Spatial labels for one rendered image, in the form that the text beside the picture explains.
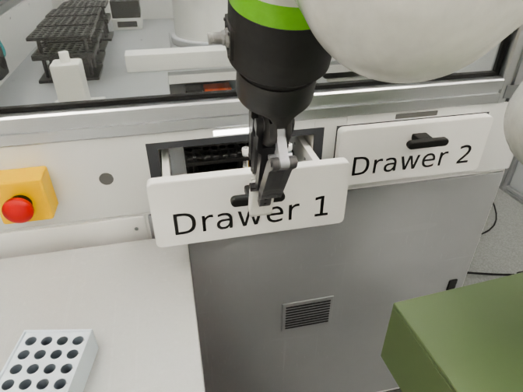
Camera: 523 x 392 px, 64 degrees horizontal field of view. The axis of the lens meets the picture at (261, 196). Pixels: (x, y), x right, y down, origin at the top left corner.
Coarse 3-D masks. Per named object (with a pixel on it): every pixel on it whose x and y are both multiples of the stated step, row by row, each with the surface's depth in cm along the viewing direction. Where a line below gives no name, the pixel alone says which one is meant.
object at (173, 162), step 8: (296, 136) 76; (296, 144) 77; (304, 144) 73; (168, 152) 71; (176, 152) 83; (296, 152) 78; (304, 152) 72; (312, 152) 70; (168, 160) 68; (176, 160) 80; (184, 160) 80; (304, 160) 73; (168, 168) 66; (176, 168) 78; (184, 168) 78
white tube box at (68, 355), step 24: (24, 336) 51; (48, 336) 52; (72, 336) 51; (24, 360) 49; (48, 360) 49; (72, 360) 49; (0, 384) 46; (24, 384) 47; (48, 384) 46; (72, 384) 46
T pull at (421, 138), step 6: (414, 138) 72; (420, 138) 71; (426, 138) 71; (432, 138) 71; (438, 138) 71; (444, 138) 71; (408, 144) 70; (414, 144) 70; (420, 144) 70; (426, 144) 70; (432, 144) 71; (438, 144) 71; (444, 144) 71
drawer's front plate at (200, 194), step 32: (320, 160) 61; (160, 192) 57; (192, 192) 58; (224, 192) 59; (288, 192) 61; (320, 192) 63; (160, 224) 59; (224, 224) 62; (288, 224) 65; (320, 224) 66
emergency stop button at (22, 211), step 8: (8, 200) 59; (16, 200) 59; (24, 200) 59; (8, 208) 58; (16, 208) 59; (24, 208) 59; (32, 208) 60; (8, 216) 59; (16, 216) 59; (24, 216) 60; (32, 216) 60
